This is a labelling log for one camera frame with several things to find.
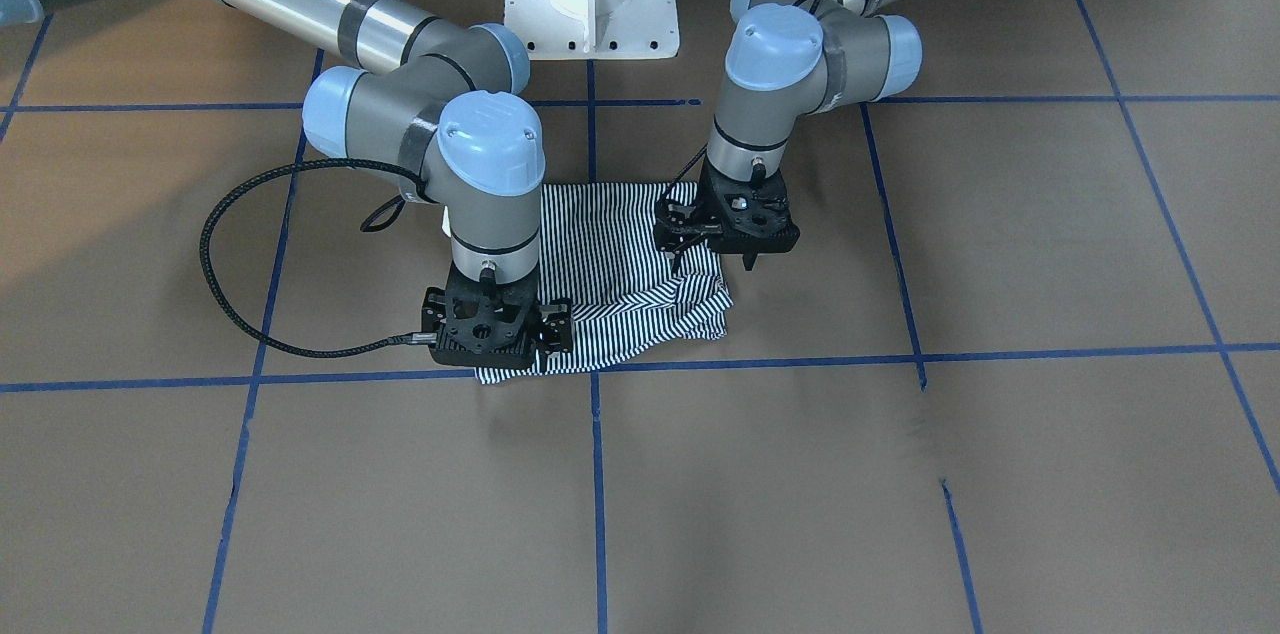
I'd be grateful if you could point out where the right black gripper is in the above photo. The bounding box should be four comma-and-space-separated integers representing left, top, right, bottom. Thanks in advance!
422, 269, 573, 370

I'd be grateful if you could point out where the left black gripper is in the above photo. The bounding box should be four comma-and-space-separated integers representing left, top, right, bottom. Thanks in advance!
655, 163, 800, 277

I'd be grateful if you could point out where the striped polo shirt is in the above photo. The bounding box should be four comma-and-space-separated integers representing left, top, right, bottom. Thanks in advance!
475, 182, 733, 384

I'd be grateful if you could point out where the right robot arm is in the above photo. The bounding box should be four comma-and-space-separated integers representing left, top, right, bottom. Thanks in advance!
3, 0, 573, 370

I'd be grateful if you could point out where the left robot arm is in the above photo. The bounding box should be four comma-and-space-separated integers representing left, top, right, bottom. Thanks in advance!
653, 0, 923, 268

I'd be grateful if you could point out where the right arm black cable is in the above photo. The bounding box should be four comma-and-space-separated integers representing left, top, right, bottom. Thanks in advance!
198, 158, 442, 360

